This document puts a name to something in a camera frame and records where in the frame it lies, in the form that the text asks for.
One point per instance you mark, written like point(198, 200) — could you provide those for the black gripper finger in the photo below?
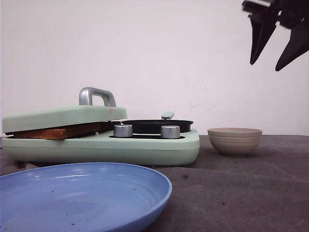
point(263, 26)
point(298, 45)

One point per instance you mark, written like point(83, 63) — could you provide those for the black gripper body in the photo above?
point(289, 13)

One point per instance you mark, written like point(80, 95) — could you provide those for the beige ribbed ceramic bowl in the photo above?
point(237, 142)

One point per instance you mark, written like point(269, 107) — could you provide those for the breakfast maker hinged lid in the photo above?
point(95, 105)

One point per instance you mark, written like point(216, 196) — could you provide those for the white bread slice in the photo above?
point(52, 134)
point(82, 130)

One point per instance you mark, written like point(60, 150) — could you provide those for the mint green breakfast maker base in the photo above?
point(104, 147)

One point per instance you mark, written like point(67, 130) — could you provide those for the right silver control knob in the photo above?
point(170, 132)

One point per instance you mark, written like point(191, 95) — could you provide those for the silver control knob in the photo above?
point(170, 132)
point(122, 131)

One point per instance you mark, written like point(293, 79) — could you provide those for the black round frying pan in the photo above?
point(153, 126)

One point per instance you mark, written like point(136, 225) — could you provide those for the left silver control knob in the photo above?
point(122, 131)

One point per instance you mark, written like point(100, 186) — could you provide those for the blue round plate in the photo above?
point(83, 197)

